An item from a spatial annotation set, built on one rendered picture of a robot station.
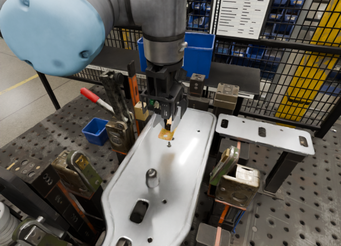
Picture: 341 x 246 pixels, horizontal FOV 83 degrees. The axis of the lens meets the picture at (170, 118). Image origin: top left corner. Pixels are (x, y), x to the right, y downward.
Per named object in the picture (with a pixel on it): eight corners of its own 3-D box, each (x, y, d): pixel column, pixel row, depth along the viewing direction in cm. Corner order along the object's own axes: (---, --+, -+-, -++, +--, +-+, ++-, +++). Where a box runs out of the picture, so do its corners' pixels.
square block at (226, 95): (220, 160, 90) (238, 97, 66) (203, 155, 92) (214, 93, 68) (222, 147, 96) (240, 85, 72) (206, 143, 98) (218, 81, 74)
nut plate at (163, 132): (170, 141, 50) (170, 138, 49) (157, 137, 51) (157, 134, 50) (180, 120, 56) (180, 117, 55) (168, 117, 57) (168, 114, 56)
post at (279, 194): (283, 200, 76) (321, 155, 57) (254, 191, 79) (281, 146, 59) (282, 186, 81) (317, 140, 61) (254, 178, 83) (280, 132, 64)
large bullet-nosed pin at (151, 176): (156, 192, 49) (155, 178, 44) (144, 188, 50) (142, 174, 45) (160, 181, 51) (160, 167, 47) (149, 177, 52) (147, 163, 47)
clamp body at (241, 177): (233, 246, 65) (269, 199, 41) (199, 234, 68) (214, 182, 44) (236, 219, 71) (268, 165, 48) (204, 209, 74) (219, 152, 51)
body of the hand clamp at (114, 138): (137, 189, 79) (123, 130, 56) (122, 184, 81) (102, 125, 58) (143, 177, 84) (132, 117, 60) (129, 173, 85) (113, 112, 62)
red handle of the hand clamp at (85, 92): (125, 124, 55) (77, 91, 53) (122, 128, 57) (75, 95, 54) (131, 115, 58) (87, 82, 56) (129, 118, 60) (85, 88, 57)
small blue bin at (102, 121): (102, 148, 96) (98, 136, 90) (86, 143, 98) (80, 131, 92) (114, 133, 103) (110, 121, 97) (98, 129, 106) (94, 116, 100)
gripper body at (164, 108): (141, 115, 43) (134, 66, 34) (156, 94, 49) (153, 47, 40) (174, 124, 41) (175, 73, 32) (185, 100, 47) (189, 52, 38)
